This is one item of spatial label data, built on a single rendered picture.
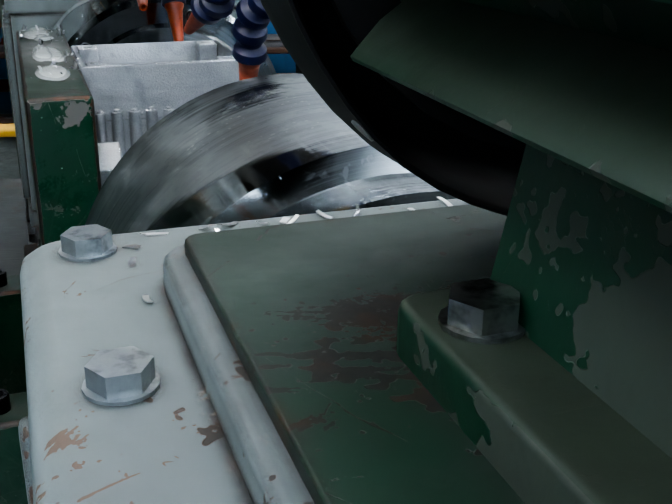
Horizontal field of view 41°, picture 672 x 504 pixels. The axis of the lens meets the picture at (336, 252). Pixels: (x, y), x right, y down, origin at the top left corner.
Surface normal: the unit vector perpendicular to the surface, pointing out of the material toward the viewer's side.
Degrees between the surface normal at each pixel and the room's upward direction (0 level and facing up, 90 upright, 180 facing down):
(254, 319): 0
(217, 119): 25
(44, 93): 0
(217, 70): 90
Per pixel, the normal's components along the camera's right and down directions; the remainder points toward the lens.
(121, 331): 0.01, -0.93
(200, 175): -0.54, -0.69
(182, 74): 0.33, 0.35
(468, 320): -0.65, 0.27
